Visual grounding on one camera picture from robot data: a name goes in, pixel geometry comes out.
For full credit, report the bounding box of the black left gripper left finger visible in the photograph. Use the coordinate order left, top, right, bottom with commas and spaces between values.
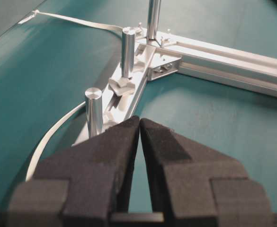
8, 116, 140, 227

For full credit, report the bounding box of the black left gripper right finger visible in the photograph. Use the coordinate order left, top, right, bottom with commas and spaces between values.
140, 118, 273, 227

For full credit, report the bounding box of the white cable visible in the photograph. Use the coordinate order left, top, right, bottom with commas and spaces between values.
18, 9, 125, 182

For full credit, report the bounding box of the near aluminium post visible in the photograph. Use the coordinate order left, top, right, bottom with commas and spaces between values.
84, 87, 103, 138

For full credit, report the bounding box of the aluminium post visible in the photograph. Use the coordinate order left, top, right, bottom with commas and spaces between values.
146, 0, 161, 40
121, 27, 135, 78
84, 87, 103, 138

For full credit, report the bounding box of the aluminium extrusion frame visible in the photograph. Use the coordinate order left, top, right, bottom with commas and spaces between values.
102, 35, 277, 131

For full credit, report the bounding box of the middle aluminium post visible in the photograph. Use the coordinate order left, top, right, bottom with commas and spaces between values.
121, 27, 135, 78

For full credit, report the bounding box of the far aluminium post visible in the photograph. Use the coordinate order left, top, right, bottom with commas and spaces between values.
146, 0, 161, 40

